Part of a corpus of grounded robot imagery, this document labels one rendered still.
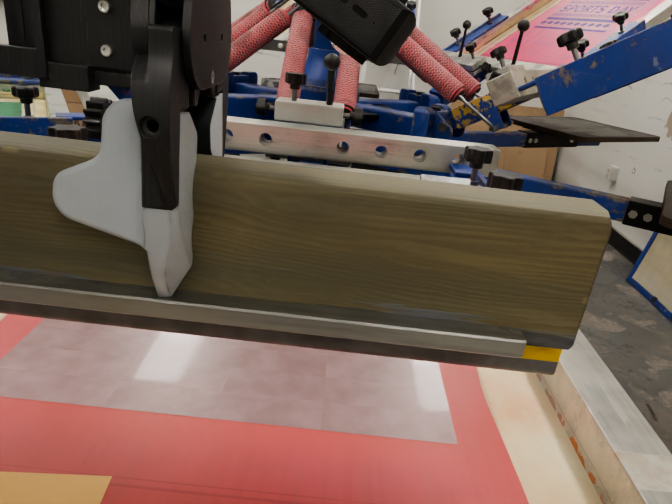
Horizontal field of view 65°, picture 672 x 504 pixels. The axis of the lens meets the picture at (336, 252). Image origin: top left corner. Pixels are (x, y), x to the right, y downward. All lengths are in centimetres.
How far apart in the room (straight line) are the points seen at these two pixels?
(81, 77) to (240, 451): 24
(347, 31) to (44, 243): 18
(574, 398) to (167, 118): 33
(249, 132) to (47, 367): 61
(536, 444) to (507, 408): 4
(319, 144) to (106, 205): 72
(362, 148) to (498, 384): 58
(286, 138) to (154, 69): 74
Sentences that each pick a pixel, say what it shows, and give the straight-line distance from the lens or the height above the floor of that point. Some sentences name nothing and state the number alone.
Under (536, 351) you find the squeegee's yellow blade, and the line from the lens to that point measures 31.
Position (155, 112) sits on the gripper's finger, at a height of 117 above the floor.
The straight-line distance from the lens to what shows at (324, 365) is 44.
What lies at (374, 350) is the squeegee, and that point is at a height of 105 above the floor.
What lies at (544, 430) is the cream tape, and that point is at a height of 96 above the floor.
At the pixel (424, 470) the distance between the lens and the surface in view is 37.
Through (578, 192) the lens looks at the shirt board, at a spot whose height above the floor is 92.
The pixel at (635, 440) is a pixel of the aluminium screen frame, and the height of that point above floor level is 99.
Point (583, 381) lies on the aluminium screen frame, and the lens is 44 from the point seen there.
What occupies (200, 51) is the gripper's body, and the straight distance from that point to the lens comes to 24.
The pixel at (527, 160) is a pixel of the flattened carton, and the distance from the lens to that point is 508.
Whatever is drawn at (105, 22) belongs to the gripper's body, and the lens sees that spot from 24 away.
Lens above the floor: 121
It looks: 23 degrees down
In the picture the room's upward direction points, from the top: 6 degrees clockwise
